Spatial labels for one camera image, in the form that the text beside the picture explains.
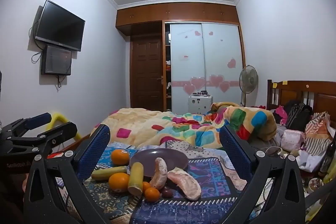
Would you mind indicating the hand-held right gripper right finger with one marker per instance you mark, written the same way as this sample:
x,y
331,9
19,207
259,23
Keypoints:
x,y
235,149

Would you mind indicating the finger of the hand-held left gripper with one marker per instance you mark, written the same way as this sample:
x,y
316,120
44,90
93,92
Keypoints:
x,y
39,120
61,132

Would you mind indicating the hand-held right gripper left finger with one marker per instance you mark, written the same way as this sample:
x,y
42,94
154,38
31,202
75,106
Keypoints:
x,y
94,151

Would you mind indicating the thin sugarcane piece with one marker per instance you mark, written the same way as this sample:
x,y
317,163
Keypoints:
x,y
109,172

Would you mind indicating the medium orange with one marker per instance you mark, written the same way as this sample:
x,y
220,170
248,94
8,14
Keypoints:
x,y
120,157

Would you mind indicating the large orange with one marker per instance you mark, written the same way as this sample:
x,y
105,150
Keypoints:
x,y
118,182

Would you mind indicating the thick sugarcane piece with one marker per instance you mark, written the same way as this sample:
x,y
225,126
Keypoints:
x,y
136,178

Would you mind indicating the peeled pomelo segment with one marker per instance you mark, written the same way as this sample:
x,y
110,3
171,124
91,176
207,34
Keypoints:
x,y
158,174
186,184

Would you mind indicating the small orange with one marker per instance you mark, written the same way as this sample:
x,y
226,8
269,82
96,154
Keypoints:
x,y
146,185
152,193

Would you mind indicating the brown round plate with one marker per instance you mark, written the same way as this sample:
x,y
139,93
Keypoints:
x,y
162,157

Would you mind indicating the yellow foam tube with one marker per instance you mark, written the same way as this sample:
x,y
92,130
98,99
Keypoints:
x,y
58,119

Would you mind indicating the grey plush toy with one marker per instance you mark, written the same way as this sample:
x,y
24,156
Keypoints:
x,y
265,144

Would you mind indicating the small white cabinet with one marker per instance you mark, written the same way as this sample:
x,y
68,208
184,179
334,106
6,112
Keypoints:
x,y
200,105

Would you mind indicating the pink clothing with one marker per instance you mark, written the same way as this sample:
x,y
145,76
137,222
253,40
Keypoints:
x,y
280,113

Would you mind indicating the pink bag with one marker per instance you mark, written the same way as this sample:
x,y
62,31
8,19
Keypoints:
x,y
292,140

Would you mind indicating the colourful patchwork blanket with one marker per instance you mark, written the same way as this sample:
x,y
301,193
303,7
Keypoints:
x,y
157,124

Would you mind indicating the black backpack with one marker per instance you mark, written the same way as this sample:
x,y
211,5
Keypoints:
x,y
298,115

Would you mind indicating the standing fan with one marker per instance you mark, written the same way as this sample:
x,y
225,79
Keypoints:
x,y
248,78

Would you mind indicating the white plastic bag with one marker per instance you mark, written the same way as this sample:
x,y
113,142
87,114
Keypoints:
x,y
311,161

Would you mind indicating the wooden bed headboard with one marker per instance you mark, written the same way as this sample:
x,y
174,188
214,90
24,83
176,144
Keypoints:
x,y
288,91

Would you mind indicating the striped bag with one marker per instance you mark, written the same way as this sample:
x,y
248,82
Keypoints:
x,y
317,134

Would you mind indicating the small bowl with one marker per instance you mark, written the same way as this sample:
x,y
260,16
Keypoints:
x,y
316,184

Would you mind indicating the dark bottle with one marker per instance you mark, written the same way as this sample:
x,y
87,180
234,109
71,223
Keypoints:
x,y
328,158

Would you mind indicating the brown wooden door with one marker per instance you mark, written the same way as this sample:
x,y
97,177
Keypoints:
x,y
145,71

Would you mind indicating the wooden wardrobe with sliding doors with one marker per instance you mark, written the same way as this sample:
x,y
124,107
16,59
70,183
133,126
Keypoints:
x,y
204,56

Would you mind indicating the small wall monitor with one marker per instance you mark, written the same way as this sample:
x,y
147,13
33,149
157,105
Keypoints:
x,y
56,60

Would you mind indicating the wall television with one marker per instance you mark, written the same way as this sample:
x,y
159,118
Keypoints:
x,y
60,24

